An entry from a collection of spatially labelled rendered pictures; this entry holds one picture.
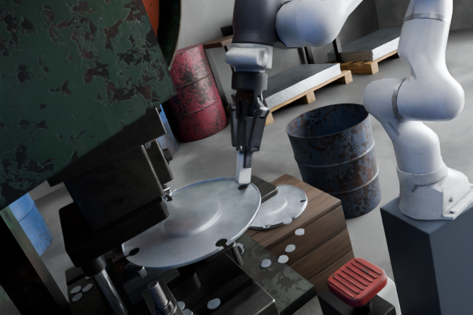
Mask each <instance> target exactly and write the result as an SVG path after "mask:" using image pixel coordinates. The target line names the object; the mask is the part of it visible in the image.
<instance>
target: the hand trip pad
mask: <svg viewBox="0 0 473 315"><path fill-rule="evenodd" d="M387 280H388V279H387V275H386V273H385V271H384V270H383V269H381V268H379V267H378V266H376V265H374V264H373V263H371V262H369V261H367V260H366V259H363V258H353V259H351V260H350V261H348V262H347V263H345V264H344V265H343V266H342V267H341V268H340V269H338V270H337V271H335V272H334V273H333V274H332V275H331V276H330V277H329V278H328V280H327V285H328V287H329V290H330V292H331V293H332V294H334V295H335V296H337V297H338V298H339V299H340V300H342V301H343V302H345V303H346V304H347V305H349V306H351V307H361V306H363V305H366V304H367V303H368V302H369V301H370V300H371V299H372V298H373V297H374V296H375V295H376V294H377V293H379V292H380V291H381V290H382V289H383V288H385V286H386V284H387Z"/></svg>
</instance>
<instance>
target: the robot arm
mask: <svg viewBox="0 0 473 315"><path fill-rule="evenodd" d="M361 1H362V0H235V2H234V12H233V18H232V27H233V33H234V34H233V37H232V43H231V48H230V50H228V52H226V57H225V62H226V63H227V64H230V67H233V68H235V71H236V72H233V73H232V89H233V90H236V96H235V99H234V100H235V102H233V103H229V104H228V108H229V113H230V124H231V137H232V147H235V148H236V151H237V159H236V181H235V182H236V183H238V184H249V183H250V182H251V166H252V155H253V153H254V152H256V151H259V150H260V145H261V141H262V137H263V131H264V128H265V122H266V118H267V116H268V114H269V112H270V108H269V107H265V106H264V105H263V96H262V92H263V91H266V90H267V77H268V76H267V74H264V73H265V70H270V69H271V68H272V50H273V46H274V47H277V48H279V49H284V50H285V49H297V48H298V47H307V46H310V47H318V46H322V45H325V44H328V43H331V42H333V40H334V39H335V38H336V37H337V35H338V34H339V32H340V30H341V28H342V26H343V24H344V23H345V21H346V18H347V17H348V16H349V15H350V13H351V12H352V11H353V10H354V9H355V8H356V7H357V6H358V5H359V3H360V2H361ZM452 12H453V0H410V4H409V6H408V9H407V12H406V14H405V18H404V21H403V25H402V28H401V35H400V38H399V42H398V48H397V52H398V55H399V57H400V59H401V60H402V61H403V62H404V63H407V64H408V65H410V69H411V72H410V77H409V78H388V79H380V80H376V81H373V82H371V83H370V84H368V85H367V86H366V88H365V90H364V93H363V96H362V101H363V105H364V107H365V109H366V111H367V112H368V113H369V114H371V115H372V116H373V117H375V118H376V119H377V120H378V121H379V122H380V123H381V125H382V126H383V128H384V129H385V131H386V133H387V134H388V135H389V138H390V139H391V140H392V143H393V148H394V152H395V155H396V160H397V165H396V170H397V175H398V180H399V187H400V192H399V198H400V202H399V206H398V207H399V209H400V211H401V213H402V214H404V215H407V216H409V217H411V218H413V219H419V220H438V219H446V220H454V218H456V217H457V216H458V215H459V214H460V213H461V212H462V211H463V210H464V209H465V208H466V207H467V206H468V205H469V204H470V203H471V202H473V184H470V183H469V182H468V178H467V177H466V176H465V175H464V174H463V173H462V172H459V171H456V170H454V169H451V168H448V167H447V166H446V165H445V164H444V162H443V160H442V157H441V153H440V146H439V138H438V136H437V135H436V134H435V133H434V132H433V131H432V130H431V129H430V128H428V127H426V126H425V125H424V124H422V123H423V122H428V123H434V122H446V121H451V120H453V119H455V118H456V117H457V116H458V115H459V114H460V112H461V111H462V109H463V106H464V103H465V94H464V91H463V89H462V87H461V86H460V85H459V84H458V83H457V82H456V81H455V80H454V79H453V78H452V77H451V76H450V74H449V73H448V70H447V67H446V63H445V51H446V44H447V39H448V32H449V27H450V20H451V16H452Z"/></svg>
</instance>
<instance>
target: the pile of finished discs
mask: <svg viewBox="0 0 473 315"><path fill-rule="evenodd" d="M277 188H278V191H279V192H278V194H276V195H275V196H274V197H272V198H270V199H269V200H267V201H265V202H264V203H262V204H261V205H260V210H259V213H258V215H257V217H256V218H255V220H254V221H253V223H252V224H251V225H250V226H249V228H250V229H256V230H265V229H274V228H277V227H280V226H283V225H285V224H284V223H283V222H284V219H286V218H292V220H294V219H296V218H297V217H298V216H299V215H301V213H302V212H303V211H304V209H305V208H306V205H307V202H308V200H307V197H306V194H305V192H304V191H303V190H302V189H300V188H299V187H296V186H291V185H278V187H277ZM266 219H270V220H271V221H272V223H271V224H270V225H269V226H265V225H264V223H263V222H264V221H265V220H266Z"/></svg>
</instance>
